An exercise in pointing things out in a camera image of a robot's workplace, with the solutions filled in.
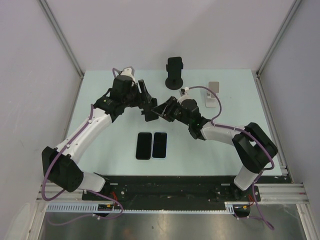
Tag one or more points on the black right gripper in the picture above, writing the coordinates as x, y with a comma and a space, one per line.
165, 110

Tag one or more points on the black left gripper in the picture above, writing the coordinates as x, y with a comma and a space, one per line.
145, 96

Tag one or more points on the black phone stand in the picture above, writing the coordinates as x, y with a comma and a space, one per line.
149, 116

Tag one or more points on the black phone light blue case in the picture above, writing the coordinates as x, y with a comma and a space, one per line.
159, 148

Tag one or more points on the white phone stand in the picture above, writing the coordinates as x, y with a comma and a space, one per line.
211, 100

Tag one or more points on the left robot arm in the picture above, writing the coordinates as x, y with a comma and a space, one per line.
60, 164

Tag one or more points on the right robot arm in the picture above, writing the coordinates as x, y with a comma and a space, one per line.
255, 149

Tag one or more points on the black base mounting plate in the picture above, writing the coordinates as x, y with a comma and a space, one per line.
174, 190

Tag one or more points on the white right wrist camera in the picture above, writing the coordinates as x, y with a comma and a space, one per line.
184, 94

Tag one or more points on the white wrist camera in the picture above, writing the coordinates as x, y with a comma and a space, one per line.
128, 71
184, 94

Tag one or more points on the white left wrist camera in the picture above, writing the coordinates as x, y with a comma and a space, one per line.
128, 71

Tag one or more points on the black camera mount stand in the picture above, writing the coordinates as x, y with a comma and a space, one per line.
174, 69

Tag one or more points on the left aluminium frame post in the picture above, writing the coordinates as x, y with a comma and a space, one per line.
52, 20

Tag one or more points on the aluminium frame post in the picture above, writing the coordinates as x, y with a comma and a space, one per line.
279, 35
52, 20

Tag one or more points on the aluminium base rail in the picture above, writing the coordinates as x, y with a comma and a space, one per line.
269, 193

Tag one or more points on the white slotted cable duct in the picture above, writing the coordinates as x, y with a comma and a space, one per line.
106, 208

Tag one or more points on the right aluminium frame post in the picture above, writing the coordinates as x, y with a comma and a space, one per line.
279, 35

